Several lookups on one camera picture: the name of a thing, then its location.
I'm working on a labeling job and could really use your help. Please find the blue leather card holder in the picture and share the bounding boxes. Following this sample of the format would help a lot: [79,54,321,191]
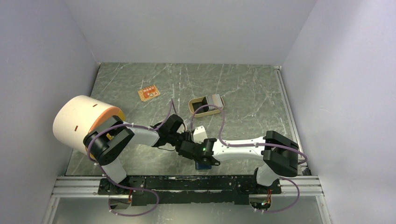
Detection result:
[195,162,212,170]

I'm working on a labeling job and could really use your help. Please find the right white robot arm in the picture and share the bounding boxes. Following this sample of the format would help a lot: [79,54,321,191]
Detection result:
[175,131,299,193]

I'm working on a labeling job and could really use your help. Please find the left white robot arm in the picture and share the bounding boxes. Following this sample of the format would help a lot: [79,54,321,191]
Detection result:
[83,114,191,194]

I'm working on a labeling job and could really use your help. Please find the stack of cards in tray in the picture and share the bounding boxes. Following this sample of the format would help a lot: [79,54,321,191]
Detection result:
[205,94,224,110]

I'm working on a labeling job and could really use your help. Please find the large white cylinder roll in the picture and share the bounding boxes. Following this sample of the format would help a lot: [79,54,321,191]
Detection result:
[52,95,126,154]

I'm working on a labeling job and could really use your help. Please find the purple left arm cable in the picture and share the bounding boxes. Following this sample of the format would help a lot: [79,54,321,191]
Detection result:
[86,98,178,189]

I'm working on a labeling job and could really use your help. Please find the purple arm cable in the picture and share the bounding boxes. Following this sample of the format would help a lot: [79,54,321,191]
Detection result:
[189,104,308,215]
[86,98,178,189]

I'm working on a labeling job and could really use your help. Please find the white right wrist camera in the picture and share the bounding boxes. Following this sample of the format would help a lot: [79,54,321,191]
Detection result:
[192,126,208,144]

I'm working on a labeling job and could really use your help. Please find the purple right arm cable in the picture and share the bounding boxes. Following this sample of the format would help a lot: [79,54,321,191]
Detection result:
[189,104,308,215]

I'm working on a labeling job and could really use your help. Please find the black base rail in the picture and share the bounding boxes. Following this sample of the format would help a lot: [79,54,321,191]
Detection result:
[97,174,282,206]

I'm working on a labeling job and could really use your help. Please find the aluminium frame rail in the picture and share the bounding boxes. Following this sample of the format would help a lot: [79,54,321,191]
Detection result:
[43,176,332,224]

